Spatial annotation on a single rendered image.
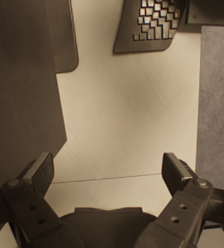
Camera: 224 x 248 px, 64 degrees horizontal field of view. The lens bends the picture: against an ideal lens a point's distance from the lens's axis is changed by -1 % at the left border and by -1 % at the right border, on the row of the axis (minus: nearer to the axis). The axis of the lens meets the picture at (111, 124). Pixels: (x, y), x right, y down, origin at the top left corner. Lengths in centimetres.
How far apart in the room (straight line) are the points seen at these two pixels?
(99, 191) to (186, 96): 42
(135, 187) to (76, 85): 39
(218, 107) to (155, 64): 105
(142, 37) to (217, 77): 103
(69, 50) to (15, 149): 36
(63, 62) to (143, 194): 50
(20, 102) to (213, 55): 135
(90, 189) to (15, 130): 47
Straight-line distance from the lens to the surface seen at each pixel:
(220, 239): 189
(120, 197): 68
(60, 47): 54
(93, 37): 54
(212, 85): 148
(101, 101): 54
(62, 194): 69
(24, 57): 27
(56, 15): 55
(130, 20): 53
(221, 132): 161
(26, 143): 25
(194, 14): 54
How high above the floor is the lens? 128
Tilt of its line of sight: 73 degrees down
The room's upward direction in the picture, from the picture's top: 176 degrees clockwise
